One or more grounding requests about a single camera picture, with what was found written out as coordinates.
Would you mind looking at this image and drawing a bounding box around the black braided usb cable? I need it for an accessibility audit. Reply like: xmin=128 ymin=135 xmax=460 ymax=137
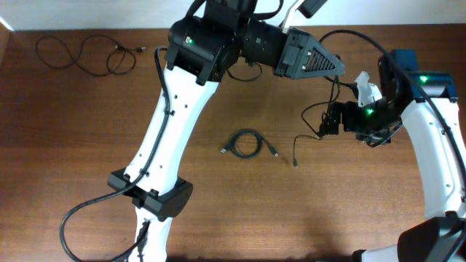
xmin=292 ymin=54 xmax=343 ymax=168

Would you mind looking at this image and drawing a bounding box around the black thin usb cable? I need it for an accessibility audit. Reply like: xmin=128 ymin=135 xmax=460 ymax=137
xmin=34 ymin=33 xmax=146 ymax=77

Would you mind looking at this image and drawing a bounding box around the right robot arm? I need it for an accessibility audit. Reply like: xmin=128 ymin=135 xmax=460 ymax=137
xmin=318 ymin=49 xmax=465 ymax=261

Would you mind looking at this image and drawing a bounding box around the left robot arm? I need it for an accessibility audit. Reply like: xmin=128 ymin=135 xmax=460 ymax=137
xmin=108 ymin=0 xmax=345 ymax=261

